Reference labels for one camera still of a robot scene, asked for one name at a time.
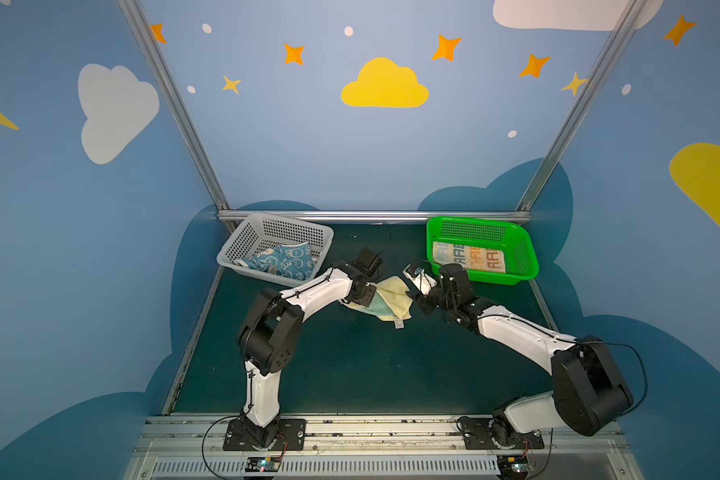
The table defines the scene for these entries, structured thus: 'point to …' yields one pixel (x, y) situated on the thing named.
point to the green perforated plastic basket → (521, 259)
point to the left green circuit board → (263, 464)
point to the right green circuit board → (513, 467)
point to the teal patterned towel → (293, 260)
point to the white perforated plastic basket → (263, 232)
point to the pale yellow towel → (391, 301)
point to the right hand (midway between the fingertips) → (416, 282)
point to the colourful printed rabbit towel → (471, 257)
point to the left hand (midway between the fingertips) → (365, 294)
